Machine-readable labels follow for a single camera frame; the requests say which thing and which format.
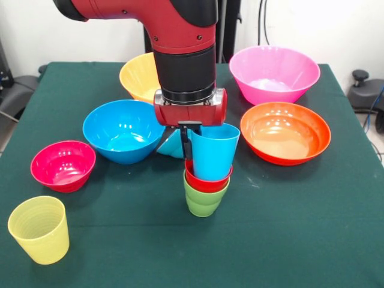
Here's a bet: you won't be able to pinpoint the black hanging cables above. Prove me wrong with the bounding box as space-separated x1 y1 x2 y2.
257 0 272 46

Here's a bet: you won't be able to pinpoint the yellow cup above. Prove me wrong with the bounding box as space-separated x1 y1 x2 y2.
7 195 71 265

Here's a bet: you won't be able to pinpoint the dark green table cloth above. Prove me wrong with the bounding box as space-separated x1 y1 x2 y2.
0 61 384 288

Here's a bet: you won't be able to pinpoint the small light blue bowl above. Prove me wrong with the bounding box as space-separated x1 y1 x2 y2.
156 126 185 159

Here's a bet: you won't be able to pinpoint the large orange bowl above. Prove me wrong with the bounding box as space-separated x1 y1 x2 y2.
119 52 163 105

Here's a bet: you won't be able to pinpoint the green cup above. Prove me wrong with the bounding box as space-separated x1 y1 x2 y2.
183 169 231 218

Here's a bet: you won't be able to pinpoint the medium blue bowl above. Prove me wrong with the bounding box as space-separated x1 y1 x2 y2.
82 99 166 165

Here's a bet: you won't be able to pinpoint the blue cup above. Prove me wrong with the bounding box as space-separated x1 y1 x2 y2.
191 122 241 182

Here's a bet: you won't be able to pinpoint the blue cable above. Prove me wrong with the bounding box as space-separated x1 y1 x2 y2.
362 86 384 130

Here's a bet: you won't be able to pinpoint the red cup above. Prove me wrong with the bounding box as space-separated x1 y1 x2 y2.
184 158 234 193

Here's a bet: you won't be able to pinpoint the large pink bowl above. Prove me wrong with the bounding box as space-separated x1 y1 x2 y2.
229 45 321 106

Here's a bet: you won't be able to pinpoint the shallow red-orange bowl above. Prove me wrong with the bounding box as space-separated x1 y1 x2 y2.
239 101 332 166

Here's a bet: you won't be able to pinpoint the small crimson bowl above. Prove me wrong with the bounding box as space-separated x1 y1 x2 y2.
30 140 97 194

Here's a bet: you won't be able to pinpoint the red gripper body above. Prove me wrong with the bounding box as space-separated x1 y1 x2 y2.
153 88 228 127

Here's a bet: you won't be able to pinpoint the black chair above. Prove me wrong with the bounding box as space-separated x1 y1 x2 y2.
347 69 384 134
0 38 49 121

